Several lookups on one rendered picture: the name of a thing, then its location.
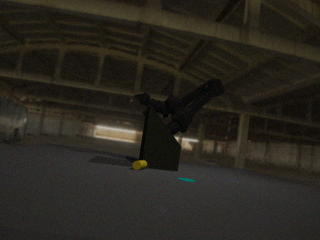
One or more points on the yellow cylinder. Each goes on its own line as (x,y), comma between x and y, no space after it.
(141,164)

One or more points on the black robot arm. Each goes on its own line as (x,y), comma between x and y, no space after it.
(181,116)

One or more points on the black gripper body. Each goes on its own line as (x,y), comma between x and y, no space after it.
(145,100)

